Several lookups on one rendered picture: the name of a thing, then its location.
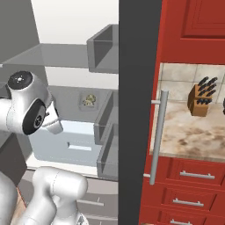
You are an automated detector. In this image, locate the red drawer front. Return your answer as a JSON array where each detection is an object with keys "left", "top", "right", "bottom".
[
  {"left": 167, "top": 156, "right": 225, "bottom": 187},
  {"left": 157, "top": 210, "right": 225, "bottom": 225},
  {"left": 162, "top": 186, "right": 225, "bottom": 217}
]

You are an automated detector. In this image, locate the red cupboard door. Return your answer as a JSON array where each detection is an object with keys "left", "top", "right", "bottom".
[{"left": 160, "top": 0, "right": 225, "bottom": 66}]

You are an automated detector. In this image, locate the dark grey fridge door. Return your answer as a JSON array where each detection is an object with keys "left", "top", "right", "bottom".
[{"left": 118, "top": 0, "right": 163, "bottom": 225}]

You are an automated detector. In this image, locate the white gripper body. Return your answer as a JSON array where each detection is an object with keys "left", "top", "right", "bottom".
[{"left": 43, "top": 117, "right": 64, "bottom": 136}]

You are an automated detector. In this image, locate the glass fridge shelf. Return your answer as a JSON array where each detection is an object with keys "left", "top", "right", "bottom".
[{"left": 1, "top": 43, "right": 90, "bottom": 70}]

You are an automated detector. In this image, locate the silver freezer drawer handle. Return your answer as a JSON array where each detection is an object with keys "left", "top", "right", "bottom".
[{"left": 76, "top": 199, "right": 105, "bottom": 207}]

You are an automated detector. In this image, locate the pale blue crisper drawer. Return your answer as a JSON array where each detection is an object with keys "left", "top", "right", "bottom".
[{"left": 28, "top": 119, "right": 102, "bottom": 168}]

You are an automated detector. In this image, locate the wooden knife block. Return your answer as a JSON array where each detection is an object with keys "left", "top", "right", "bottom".
[{"left": 186, "top": 76, "right": 220, "bottom": 118}]

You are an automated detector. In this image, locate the silver fridge door handle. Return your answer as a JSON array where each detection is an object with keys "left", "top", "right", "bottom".
[{"left": 142, "top": 90, "right": 171, "bottom": 186}]

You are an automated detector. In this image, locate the clear tupperware container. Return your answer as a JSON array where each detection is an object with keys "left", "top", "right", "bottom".
[{"left": 78, "top": 91, "right": 99, "bottom": 112}]

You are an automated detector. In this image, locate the grey fridge door bin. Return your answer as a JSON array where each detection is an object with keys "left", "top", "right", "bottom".
[
  {"left": 92, "top": 90, "right": 120, "bottom": 146},
  {"left": 85, "top": 24, "right": 120, "bottom": 75},
  {"left": 96, "top": 122, "right": 120, "bottom": 180}
]

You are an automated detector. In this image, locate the grey freezer drawer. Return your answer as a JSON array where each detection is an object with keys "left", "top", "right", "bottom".
[{"left": 75, "top": 175, "right": 120, "bottom": 225}]

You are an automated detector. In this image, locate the grey fridge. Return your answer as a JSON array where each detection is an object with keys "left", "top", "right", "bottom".
[{"left": 0, "top": 0, "right": 163, "bottom": 225}]

